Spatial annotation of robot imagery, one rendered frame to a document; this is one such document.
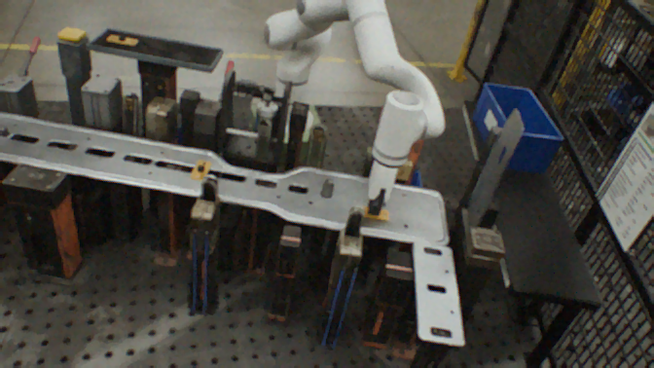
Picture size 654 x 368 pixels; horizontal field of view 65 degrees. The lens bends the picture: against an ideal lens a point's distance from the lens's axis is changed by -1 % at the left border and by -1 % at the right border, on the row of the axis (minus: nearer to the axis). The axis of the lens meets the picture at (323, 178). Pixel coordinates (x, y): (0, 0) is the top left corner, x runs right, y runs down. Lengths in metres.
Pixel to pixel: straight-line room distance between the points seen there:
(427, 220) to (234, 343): 0.60
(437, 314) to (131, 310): 0.79
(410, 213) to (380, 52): 0.44
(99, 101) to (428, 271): 0.98
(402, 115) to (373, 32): 0.22
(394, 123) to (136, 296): 0.83
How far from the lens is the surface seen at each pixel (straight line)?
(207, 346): 1.40
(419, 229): 1.36
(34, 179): 1.38
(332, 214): 1.32
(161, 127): 1.52
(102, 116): 1.58
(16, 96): 1.69
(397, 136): 1.16
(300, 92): 1.91
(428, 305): 1.19
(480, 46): 4.44
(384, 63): 1.21
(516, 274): 1.32
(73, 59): 1.76
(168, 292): 1.51
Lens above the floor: 1.87
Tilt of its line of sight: 37 degrees down
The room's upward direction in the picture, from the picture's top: 12 degrees clockwise
